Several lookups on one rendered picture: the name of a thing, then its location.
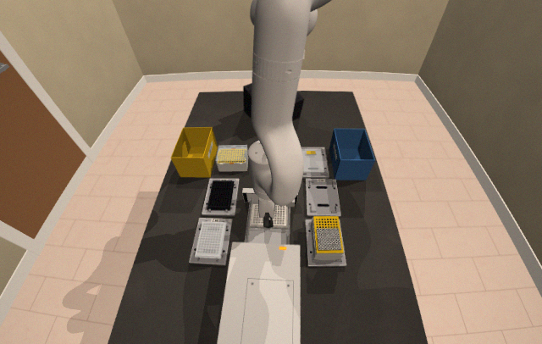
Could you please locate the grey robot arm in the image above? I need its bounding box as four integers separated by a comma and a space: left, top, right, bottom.
248, 0, 331, 207

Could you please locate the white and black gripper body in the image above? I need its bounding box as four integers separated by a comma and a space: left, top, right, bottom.
258, 197, 275, 218

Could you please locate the blue open-top bin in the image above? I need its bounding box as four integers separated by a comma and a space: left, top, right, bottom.
329, 128, 375, 180

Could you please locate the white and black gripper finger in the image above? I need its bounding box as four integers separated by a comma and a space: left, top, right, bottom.
263, 213, 274, 228

